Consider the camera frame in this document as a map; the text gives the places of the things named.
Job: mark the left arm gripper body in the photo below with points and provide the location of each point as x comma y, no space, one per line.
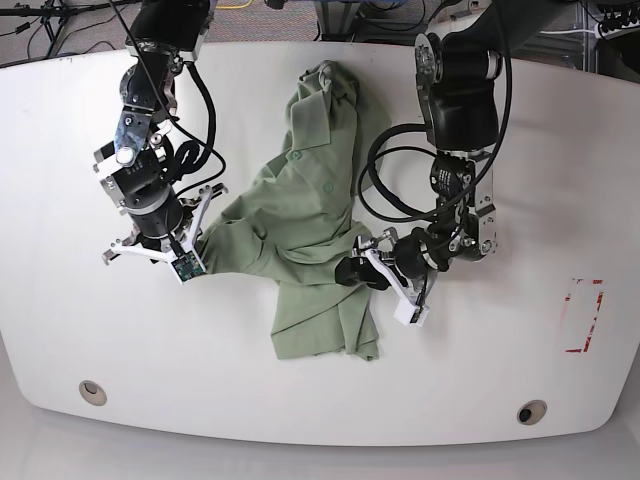
403,262

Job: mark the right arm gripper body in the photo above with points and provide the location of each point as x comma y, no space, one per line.
166,228

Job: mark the green polo shirt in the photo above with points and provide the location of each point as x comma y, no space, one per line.
294,224

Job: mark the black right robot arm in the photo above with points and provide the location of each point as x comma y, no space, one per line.
139,168

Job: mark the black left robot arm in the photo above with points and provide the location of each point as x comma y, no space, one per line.
464,84

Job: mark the red tape rectangle marker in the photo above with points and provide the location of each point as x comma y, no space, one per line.
581,308

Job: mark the black tripod legs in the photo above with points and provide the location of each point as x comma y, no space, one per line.
33,31

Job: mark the white power strip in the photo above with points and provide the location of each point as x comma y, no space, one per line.
615,24

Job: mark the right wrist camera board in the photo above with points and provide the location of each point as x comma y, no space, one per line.
187,267

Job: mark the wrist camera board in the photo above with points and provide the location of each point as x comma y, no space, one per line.
419,315
187,267

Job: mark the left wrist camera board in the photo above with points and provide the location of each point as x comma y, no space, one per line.
419,315

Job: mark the left table cable grommet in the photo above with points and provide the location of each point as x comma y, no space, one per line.
92,393

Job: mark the table cable grommet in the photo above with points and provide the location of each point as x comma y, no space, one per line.
92,393
532,412

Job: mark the right table cable grommet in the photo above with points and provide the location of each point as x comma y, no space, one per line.
532,412

